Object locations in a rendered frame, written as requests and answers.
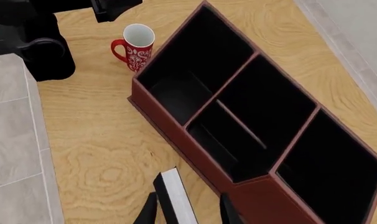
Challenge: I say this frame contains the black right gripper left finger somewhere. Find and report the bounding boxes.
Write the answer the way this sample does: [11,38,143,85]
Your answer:
[134,191,160,224]

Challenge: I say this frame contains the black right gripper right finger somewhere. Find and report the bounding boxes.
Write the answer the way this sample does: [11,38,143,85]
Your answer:
[220,192,244,224]

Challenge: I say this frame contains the red-brown desk caddy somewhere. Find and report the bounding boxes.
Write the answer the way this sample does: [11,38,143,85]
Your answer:
[127,0,377,224]

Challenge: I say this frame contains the red mug with white pattern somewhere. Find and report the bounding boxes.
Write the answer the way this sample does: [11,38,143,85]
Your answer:
[110,22,156,74]

